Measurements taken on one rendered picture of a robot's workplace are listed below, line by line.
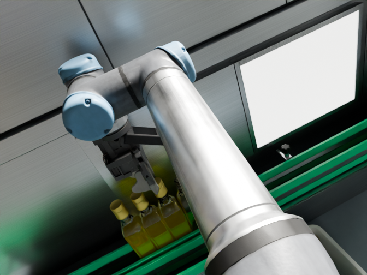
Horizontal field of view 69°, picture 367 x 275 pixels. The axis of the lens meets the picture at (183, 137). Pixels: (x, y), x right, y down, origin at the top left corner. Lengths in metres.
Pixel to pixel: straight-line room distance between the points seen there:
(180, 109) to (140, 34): 0.41
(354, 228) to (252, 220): 0.84
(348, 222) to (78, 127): 0.89
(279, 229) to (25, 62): 0.63
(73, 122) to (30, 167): 0.43
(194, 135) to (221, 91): 0.51
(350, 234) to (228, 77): 0.63
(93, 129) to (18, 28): 0.35
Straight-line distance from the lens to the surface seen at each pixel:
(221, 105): 0.80
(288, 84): 0.91
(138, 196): 0.71
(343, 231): 1.04
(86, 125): 0.42
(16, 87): 0.74
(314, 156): 1.01
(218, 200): 0.24
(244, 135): 0.89
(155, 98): 0.36
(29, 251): 1.05
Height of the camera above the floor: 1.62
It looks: 34 degrees down
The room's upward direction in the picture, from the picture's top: 22 degrees counter-clockwise
